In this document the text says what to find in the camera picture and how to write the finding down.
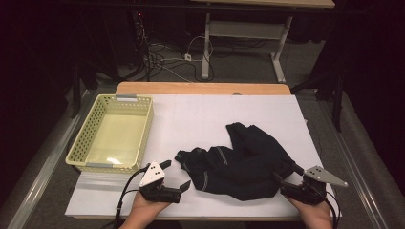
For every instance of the white power adapter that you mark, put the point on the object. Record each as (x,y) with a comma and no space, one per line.
(187,57)

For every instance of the pale yellow plastic basket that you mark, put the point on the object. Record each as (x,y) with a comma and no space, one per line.
(117,136)

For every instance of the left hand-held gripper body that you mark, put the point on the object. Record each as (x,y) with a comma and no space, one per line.
(154,178)

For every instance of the white-legged desk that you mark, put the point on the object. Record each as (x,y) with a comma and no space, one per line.
(245,30)

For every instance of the person's right hand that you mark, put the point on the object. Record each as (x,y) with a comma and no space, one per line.
(318,216)

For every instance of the black stand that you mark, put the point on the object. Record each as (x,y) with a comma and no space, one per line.
(337,105)
(75,95)

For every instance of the black knit vest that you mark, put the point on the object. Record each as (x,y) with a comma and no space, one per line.
(248,159)

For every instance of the person's left hand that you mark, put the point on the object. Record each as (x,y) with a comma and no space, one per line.
(146,210)

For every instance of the white table mat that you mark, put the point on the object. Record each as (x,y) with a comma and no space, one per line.
(191,120)

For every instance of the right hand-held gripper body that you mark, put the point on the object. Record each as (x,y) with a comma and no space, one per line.
(318,176)

